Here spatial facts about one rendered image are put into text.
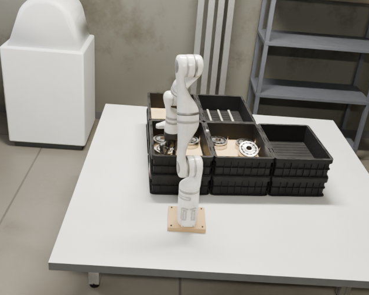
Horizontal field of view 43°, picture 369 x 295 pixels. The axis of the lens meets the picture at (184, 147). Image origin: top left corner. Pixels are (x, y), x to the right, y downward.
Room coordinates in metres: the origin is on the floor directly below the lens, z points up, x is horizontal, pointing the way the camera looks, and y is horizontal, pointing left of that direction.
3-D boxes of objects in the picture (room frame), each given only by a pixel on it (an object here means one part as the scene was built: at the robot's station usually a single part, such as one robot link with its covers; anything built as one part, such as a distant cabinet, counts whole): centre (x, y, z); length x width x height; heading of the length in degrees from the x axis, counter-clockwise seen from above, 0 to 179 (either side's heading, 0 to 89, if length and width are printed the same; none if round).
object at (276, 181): (2.23, -0.57, 0.76); 0.40 x 0.30 x 0.12; 8
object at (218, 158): (2.19, -0.27, 0.92); 0.40 x 0.30 x 0.02; 8
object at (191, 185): (1.74, -0.04, 0.96); 0.09 x 0.09 x 0.17; 17
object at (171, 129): (2.07, 0.08, 1.04); 0.11 x 0.09 x 0.06; 48
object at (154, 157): (2.15, 0.03, 0.92); 0.40 x 0.30 x 0.02; 8
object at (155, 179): (2.15, 0.03, 0.76); 0.40 x 0.30 x 0.12; 8
